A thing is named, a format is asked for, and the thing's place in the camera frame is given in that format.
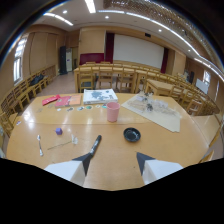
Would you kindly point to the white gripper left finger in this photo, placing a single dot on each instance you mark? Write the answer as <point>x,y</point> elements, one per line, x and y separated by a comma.
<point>71,169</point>

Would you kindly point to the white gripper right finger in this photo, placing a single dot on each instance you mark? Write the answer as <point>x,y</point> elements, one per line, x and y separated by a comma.
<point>156,169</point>

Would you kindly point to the dark oval sticker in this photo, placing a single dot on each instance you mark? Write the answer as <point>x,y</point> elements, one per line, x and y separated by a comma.
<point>70,109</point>

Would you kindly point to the small grey sticker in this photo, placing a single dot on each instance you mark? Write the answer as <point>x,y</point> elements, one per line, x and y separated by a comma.
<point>59,109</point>

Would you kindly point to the round clock sticker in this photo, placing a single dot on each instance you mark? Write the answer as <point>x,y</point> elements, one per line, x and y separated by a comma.
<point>80,108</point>

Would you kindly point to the round green sticker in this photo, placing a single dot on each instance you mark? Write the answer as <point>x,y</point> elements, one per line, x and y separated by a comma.
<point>88,107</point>

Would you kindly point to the small white sticker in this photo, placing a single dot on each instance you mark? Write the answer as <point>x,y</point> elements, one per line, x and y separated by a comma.
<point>97,106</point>

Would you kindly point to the teal sticker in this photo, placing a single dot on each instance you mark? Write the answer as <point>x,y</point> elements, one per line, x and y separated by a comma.
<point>104,106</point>

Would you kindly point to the clear plastic flower stem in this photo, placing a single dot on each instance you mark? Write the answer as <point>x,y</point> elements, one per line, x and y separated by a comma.
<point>63,143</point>

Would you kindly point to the black marker pen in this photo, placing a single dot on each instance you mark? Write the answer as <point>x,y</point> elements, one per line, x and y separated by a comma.
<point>95,145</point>

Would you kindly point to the purple die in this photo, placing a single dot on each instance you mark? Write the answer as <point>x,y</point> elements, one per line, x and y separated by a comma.
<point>59,131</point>

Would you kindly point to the silver metal spoon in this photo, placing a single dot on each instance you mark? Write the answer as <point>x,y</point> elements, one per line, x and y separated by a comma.
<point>39,144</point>

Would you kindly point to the black round dish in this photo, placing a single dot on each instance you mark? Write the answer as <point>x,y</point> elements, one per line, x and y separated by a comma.
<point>132,134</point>

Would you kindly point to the brown paper sheet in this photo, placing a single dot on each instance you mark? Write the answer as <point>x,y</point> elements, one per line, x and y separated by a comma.
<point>156,112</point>

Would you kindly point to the clear plastic bag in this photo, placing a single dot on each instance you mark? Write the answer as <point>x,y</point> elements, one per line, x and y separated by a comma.
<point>150,103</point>

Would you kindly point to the pink booklet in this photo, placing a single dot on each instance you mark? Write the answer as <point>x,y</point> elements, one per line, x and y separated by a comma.
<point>63,101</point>

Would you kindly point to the orange booklet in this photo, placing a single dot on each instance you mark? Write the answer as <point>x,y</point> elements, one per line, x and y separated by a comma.
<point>75,100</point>

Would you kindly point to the pink plastic cup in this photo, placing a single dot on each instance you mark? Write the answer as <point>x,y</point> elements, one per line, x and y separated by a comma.
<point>112,111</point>

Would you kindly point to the red packet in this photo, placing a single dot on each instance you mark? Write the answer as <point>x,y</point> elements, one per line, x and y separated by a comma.
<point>50,99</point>

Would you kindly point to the white book with grey print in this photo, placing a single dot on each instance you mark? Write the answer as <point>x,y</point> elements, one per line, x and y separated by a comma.
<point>99,96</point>

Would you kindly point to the wooden chair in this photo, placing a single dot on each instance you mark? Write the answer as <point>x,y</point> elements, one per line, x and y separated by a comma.
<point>105,77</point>
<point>127,79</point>
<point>86,78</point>

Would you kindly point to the long wooden desk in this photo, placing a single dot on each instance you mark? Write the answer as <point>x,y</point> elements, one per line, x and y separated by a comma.
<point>110,70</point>

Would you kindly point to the white standing air conditioner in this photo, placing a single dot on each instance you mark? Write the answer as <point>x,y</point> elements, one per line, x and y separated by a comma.
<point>69,59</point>

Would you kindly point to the white projection screen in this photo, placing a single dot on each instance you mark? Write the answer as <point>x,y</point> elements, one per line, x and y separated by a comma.
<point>138,51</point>

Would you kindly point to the dark red curtain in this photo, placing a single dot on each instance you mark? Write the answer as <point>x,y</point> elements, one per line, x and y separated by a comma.
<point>109,47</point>

